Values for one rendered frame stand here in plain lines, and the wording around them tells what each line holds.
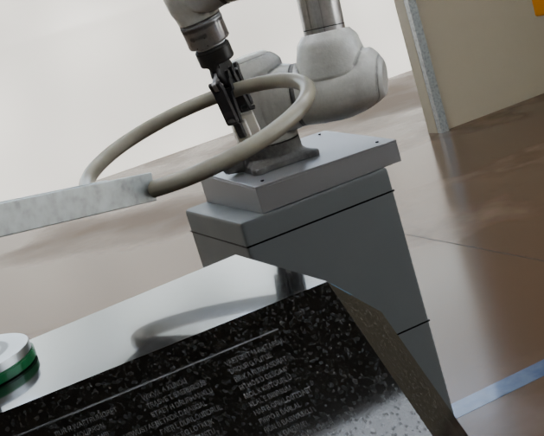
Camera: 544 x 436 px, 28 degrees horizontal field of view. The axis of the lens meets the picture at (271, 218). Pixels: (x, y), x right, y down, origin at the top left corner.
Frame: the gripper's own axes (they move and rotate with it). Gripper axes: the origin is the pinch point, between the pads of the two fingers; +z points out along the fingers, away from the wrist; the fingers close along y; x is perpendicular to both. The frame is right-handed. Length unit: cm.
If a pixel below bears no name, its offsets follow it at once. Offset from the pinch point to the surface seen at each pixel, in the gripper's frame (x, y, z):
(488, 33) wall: -48, -531, 141
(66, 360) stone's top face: -1, 87, -2
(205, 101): -5.3, 2.3, -9.8
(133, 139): -18.7, 12.9, -9.5
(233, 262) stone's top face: 12, 52, 5
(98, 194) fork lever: -3, 58, -15
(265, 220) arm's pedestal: -8.6, -7.5, 23.4
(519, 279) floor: 7, -152, 130
